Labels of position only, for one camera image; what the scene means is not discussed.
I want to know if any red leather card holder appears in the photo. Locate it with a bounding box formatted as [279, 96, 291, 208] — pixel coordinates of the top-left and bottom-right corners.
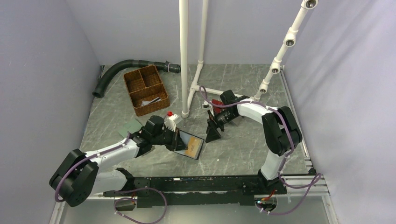
[211, 99, 224, 115]

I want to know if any white PVC pipe frame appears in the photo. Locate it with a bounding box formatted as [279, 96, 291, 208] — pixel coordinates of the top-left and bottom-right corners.
[178, 0, 318, 119]

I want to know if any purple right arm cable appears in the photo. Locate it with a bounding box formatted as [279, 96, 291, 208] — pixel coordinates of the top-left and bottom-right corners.
[198, 85, 324, 216]

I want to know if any black leather card holder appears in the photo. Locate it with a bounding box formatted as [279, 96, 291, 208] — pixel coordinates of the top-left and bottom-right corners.
[174, 130, 205, 160]

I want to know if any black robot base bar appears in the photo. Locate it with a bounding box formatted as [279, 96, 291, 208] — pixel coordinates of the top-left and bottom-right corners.
[103, 175, 287, 208]

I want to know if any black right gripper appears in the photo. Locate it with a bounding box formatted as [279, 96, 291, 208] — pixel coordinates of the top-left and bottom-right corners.
[205, 109, 238, 143]

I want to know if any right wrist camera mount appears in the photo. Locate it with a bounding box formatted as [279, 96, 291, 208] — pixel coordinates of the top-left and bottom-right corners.
[202, 102, 213, 112]

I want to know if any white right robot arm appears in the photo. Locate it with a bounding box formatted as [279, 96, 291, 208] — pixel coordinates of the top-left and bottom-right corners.
[199, 86, 303, 194]

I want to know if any brown wicker basket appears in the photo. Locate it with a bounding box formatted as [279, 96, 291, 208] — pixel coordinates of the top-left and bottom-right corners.
[123, 65, 170, 117]

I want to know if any aluminium table edge rail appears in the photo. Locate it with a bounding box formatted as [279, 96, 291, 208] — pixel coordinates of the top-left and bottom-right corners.
[280, 68, 317, 175]

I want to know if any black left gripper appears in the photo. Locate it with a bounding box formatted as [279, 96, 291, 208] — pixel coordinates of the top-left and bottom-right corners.
[151, 126, 188, 151]

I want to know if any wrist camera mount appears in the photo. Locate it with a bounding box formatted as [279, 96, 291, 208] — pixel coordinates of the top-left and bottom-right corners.
[202, 102, 213, 112]
[164, 111, 183, 132]

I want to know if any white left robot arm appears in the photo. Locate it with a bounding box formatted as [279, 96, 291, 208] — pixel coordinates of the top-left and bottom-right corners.
[49, 114, 187, 207]

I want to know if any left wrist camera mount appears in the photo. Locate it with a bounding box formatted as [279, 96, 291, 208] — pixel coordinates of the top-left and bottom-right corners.
[164, 111, 183, 132]

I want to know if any white card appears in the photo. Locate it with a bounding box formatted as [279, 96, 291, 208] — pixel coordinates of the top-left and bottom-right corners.
[141, 100, 155, 107]

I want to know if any gold VIP card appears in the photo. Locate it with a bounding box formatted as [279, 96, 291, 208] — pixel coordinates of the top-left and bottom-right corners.
[184, 136, 203, 159]

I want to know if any black corrugated hose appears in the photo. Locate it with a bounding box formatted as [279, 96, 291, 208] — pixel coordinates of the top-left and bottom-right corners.
[92, 59, 182, 98]

